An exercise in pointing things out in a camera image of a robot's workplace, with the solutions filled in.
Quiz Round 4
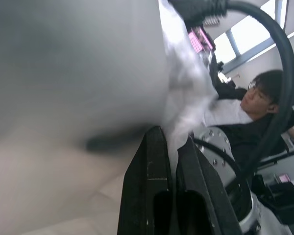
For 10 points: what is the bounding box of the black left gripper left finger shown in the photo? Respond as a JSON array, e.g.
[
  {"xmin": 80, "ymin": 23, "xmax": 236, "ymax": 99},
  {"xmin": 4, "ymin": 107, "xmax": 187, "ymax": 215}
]
[{"xmin": 117, "ymin": 126, "xmax": 174, "ymax": 235}]

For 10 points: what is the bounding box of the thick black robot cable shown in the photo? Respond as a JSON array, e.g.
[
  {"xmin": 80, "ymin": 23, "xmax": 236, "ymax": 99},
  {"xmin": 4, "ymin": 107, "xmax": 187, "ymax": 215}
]
[{"xmin": 224, "ymin": 0, "xmax": 294, "ymax": 177}]

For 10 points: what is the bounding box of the white crinkled translucent cloth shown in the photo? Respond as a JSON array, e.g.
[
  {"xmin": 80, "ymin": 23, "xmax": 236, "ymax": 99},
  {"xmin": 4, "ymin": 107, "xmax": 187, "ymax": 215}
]
[{"xmin": 158, "ymin": 0, "xmax": 219, "ymax": 159}]

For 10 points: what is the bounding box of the black equipment with pink screen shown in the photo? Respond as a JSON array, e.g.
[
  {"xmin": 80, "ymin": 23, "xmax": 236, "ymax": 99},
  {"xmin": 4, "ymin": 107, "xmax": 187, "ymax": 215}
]
[{"xmin": 254, "ymin": 171, "xmax": 294, "ymax": 227}]

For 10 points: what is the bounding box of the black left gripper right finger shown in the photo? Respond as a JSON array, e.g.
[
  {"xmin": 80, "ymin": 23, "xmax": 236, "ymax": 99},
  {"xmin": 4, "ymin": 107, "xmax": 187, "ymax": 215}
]
[{"xmin": 175, "ymin": 136, "xmax": 243, "ymax": 235}]

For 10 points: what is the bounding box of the black ribbed cable connector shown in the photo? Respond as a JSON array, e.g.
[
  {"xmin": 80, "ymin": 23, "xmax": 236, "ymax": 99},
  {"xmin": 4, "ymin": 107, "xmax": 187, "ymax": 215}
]
[{"xmin": 168, "ymin": 0, "xmax": 227, "ymax": 26}]

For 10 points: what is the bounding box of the silver black robot leg joint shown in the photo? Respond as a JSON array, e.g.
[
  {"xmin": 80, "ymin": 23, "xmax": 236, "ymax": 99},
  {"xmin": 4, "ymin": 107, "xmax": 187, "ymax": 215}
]
[{"xmin": 226, "ymin": 181, "xmax": 269, "ymax": 235}]

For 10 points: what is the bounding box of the bright window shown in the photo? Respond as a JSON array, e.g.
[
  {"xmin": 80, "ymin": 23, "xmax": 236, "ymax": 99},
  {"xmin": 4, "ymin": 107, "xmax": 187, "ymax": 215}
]
[{"xmin": 213, "ymin": 0, "xmax": 294, "ymax": 63}]

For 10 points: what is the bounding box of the pink dotted connector panel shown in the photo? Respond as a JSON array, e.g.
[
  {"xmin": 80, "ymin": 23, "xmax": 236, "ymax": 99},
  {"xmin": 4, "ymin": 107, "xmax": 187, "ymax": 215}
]
[{"xmin": 188, "ymin": 28, "xmax": 216, "ymax": 54}]

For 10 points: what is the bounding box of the silver robot torso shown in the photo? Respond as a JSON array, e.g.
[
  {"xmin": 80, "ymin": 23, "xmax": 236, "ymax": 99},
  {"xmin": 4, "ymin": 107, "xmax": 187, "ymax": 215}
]
[{"xmin": 0, "ymin": 0, "xmax": 171, "ymax": 152}]

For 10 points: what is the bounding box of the silver bolted robot housing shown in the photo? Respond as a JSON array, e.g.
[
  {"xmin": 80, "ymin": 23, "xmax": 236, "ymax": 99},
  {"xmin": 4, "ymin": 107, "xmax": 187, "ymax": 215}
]
[{"xmin": 193, "ymin": 127, "xmax": 237, "ymax": 188}]

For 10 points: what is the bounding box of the thin black cable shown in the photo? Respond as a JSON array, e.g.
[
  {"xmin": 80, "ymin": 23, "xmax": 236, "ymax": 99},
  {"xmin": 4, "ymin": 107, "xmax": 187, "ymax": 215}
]
[{"xmin": 193, "ymin": 139, "xmax": 248, "ymax": 189}]

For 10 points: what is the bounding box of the person with glasses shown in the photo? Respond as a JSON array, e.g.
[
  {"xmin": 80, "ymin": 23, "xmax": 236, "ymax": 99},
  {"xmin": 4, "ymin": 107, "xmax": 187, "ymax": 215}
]
[{"xmin": 202, "ymin": 70, "xmax": 294, "ymax": 172}]

